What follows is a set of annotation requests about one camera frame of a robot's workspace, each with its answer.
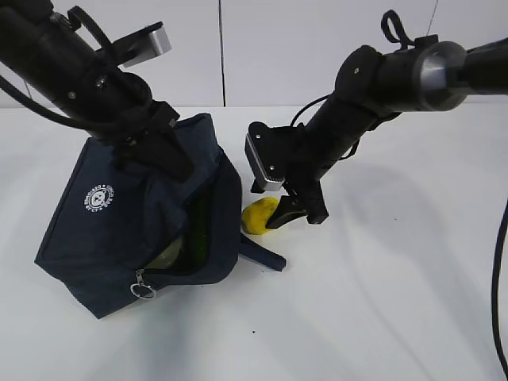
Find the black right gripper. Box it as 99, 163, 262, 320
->
265, 152, 329, 229

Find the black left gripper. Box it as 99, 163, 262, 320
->
90, 101, 194, 181

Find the yellow lemon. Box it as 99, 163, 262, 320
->
241, 197, 279, 236

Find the green cucumber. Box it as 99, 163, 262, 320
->
186, 193, 208, 267

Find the navy blue lunch bag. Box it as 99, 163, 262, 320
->
35, 114, 286, 318

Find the glass container green lid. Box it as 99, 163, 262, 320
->
144, 236, 185, 270

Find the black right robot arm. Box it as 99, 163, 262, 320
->
267, 37, 507, 229

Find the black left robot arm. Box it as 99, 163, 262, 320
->
1, 1, 194, 182

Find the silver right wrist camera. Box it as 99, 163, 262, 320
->
244, 121, 308, 194

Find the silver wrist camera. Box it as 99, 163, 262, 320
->
113, 21, 171, 68
244, 121, 308, 194

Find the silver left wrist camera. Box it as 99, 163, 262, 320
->
113, 21, 171, 68

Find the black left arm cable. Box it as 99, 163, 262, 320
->
0, 75, 104, 134

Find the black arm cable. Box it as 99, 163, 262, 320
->
491, 198, 508, 381
0, 75, 104, 134

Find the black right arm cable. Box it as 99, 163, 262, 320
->
491, 198, 508, 381

